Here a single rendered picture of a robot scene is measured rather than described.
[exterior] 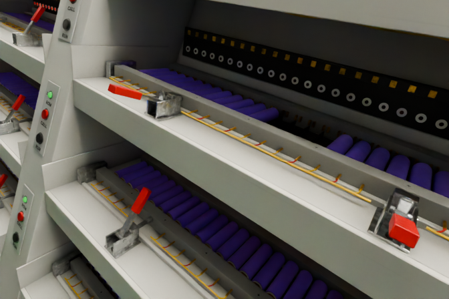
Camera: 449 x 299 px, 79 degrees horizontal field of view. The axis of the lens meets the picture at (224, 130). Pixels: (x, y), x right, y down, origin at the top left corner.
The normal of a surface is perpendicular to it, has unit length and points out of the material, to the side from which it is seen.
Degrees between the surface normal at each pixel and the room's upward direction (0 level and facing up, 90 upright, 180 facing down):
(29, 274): 90
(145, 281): 17
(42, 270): 90
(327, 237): 107
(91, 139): 90
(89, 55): 90
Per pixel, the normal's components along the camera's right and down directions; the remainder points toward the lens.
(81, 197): 0.16, -0.90
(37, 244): 0.78, 0.36
